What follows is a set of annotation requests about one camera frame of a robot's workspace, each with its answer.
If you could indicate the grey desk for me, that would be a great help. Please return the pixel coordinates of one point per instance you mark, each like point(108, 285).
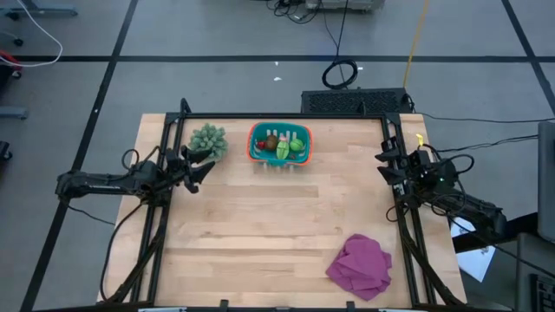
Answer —
point(526, 260)

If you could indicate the red object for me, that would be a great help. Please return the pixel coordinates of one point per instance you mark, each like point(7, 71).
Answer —
point(11, 56)

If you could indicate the purple cloth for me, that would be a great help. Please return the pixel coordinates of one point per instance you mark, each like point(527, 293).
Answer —
point(360, 266)

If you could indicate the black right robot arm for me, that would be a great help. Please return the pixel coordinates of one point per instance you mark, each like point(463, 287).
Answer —
point(477, 210)

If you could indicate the grey metal bar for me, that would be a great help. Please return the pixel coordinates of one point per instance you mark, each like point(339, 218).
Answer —
point(13, 113)

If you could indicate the black caster wheel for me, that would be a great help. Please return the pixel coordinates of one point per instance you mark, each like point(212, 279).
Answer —
point(18, 42)
point(4, 151)

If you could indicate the black desk beam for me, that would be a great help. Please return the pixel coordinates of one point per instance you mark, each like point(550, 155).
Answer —
point(524, 222)

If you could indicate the black computer tower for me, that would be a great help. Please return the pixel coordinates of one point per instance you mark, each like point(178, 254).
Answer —
point(351, 102)

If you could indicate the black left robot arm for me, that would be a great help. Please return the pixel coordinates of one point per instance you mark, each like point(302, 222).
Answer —
point(95, 186)

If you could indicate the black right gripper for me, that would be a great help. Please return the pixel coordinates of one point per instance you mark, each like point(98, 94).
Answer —
point(412, 173)

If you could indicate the brown kiwi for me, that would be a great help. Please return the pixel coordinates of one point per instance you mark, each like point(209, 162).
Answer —
point(272, 142)

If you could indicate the green round lettuce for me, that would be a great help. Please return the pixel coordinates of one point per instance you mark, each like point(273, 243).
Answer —
point(296, 144)

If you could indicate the small red fruit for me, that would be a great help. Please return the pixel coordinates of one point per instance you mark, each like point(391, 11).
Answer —
point(261, 144)

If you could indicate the green bell pepper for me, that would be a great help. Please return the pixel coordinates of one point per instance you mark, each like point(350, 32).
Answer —
point(282, 150)

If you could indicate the white paper sheet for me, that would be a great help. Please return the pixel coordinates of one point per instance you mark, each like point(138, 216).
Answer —
point(474, 262)

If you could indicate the teal basket with orange rim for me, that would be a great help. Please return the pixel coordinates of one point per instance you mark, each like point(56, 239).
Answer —
point(303, 130)

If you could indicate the grey equipment box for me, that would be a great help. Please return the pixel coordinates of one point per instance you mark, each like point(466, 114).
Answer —
point(342, 4)

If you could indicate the black keyboard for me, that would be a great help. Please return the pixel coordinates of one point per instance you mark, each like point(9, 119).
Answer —
point(544, 294)

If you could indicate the black metal table frame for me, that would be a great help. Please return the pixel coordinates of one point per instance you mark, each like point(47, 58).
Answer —
point(282, 115)

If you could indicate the potted green succulent plant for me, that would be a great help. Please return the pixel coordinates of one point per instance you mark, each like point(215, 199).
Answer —
point(210, 136)

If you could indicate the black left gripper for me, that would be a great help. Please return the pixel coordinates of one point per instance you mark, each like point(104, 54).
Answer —
point(178, 171)

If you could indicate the grey furniture base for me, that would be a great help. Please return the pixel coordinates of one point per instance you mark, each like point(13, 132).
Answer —
point(47, 11)

